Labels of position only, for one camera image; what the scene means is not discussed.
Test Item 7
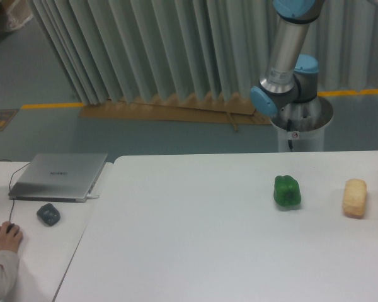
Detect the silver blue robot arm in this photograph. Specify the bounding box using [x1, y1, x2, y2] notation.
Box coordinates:
[250, 1, 324, 116]

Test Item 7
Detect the silver closed laptop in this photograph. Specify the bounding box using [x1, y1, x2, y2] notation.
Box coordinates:
[8, 153, 108, 203]

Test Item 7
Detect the black mouse cable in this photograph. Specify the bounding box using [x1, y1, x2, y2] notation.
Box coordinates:
[0, 159, 31, 224]

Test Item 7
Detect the black computer mouse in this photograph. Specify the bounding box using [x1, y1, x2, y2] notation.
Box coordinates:
[6, 223, 15, 233]

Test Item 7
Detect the green bell pepper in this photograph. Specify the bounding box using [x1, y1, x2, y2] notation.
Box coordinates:
[273, 175, 302, 208]

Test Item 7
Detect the dark grey round device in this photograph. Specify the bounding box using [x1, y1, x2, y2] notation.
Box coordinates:
[37, 203, 60, 227]

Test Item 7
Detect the pale green pleated curtain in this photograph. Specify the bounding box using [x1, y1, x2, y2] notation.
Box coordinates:
[29, 1, 378, 105]

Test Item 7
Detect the white usb plug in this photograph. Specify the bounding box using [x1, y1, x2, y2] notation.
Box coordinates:
[86, 194, 100, 199]

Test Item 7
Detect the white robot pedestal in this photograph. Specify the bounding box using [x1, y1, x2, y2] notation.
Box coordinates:
[270, 96, 334, 152]

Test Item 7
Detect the person's hand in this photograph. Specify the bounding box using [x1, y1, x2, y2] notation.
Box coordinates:
[0, 221, 23, 254]

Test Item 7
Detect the cardboard box with plastic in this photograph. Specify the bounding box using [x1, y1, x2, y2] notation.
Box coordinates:
[0, 0, 33, 33]

